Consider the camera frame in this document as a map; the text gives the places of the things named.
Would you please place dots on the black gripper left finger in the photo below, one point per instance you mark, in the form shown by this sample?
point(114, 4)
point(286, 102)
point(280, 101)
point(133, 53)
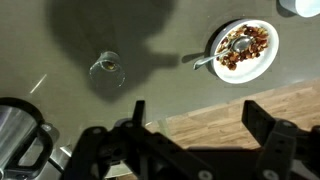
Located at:
point(150, 150)

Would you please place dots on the metal spoon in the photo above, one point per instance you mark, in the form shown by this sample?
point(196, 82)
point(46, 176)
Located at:
point(213, 57)

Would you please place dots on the clear glass cup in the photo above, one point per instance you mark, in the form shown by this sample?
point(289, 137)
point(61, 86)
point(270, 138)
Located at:
point(106, 71)

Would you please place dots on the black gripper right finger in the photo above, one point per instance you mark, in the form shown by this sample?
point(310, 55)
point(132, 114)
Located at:
point(280, 150)

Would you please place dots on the small white mug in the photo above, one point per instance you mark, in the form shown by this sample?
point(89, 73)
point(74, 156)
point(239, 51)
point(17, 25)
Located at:
point(303, 6)

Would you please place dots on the white bowl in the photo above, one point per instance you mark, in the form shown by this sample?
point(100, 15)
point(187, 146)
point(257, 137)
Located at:
point(250, 71)

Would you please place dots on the mixed nuts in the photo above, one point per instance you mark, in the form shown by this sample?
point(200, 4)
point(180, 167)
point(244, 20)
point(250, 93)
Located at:
point(258, 36)

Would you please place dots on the stainless steel kettle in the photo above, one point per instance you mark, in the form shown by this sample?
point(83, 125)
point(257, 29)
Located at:
point(16, 140)

